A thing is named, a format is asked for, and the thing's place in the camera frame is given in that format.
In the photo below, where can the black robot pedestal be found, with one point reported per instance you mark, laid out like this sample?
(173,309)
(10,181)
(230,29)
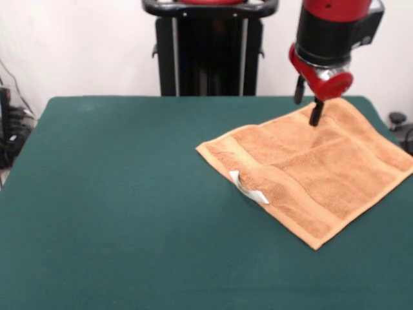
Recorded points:
(209,48)

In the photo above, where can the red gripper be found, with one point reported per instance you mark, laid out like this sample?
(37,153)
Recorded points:
(332,85)

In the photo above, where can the dark green table cloth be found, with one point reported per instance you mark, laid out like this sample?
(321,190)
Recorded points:
(96,226)

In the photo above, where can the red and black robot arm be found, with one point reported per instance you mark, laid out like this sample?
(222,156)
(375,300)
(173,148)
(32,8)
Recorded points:
(332,29)

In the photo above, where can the black office chair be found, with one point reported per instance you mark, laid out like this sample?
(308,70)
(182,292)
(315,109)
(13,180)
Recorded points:
(400,122)

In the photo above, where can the orange terry towel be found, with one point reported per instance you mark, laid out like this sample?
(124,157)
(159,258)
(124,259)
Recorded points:
(306,168)

